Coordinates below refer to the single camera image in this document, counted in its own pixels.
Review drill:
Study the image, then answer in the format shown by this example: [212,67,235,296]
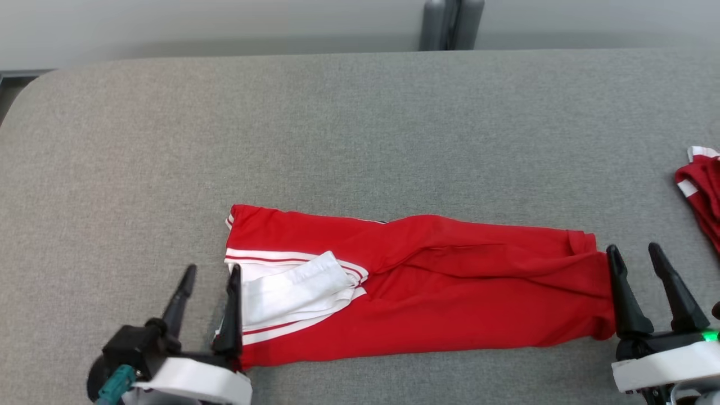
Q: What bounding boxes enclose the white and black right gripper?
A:
[606,242,720,394]

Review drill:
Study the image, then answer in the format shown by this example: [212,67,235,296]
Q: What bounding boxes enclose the red shirt with striped cuffs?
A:
[214,204,617,372]

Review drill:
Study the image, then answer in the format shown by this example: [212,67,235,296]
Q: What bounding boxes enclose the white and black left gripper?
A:
[121,263,253,405]

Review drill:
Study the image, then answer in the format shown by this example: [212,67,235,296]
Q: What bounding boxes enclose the red shorts with white band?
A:
[674,145,720,257]

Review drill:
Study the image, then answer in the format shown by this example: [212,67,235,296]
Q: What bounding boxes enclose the dark grey post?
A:
[419,0,485,51]

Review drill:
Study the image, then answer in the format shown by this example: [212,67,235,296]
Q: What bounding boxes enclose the teal left camera connector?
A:
[96,364,137,405]

